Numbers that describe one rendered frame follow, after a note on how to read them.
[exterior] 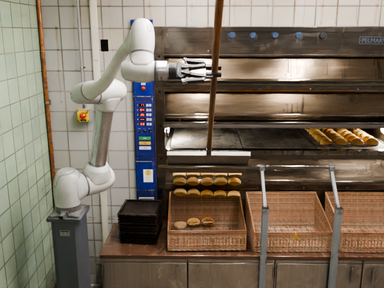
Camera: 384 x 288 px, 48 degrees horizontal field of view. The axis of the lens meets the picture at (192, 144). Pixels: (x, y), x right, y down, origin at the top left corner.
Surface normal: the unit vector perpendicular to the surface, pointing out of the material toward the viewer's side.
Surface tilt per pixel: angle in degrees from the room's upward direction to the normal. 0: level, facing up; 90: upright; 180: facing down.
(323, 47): 90
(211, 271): 90
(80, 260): 90
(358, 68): 69
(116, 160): 90
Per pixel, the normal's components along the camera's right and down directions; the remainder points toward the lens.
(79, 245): 0.68, 0.18
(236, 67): -0.01, -0.10
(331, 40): -0.01, 0.25
